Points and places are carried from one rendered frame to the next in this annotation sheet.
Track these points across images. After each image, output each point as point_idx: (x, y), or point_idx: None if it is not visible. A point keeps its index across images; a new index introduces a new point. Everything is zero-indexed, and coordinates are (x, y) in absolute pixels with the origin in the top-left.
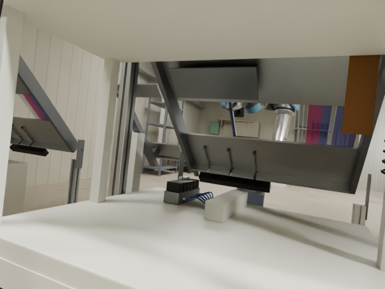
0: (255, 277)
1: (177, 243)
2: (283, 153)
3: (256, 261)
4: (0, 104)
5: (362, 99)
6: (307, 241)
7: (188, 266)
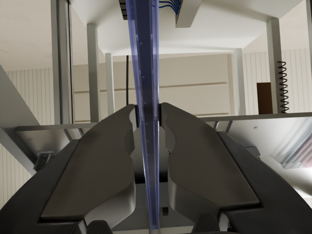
0: (205, 42)
1: (174, 40)
2: None
3: (206, 37)
4: (113, 96)
5: (266, 101)
6: (246, 11)
7: (184, 46)
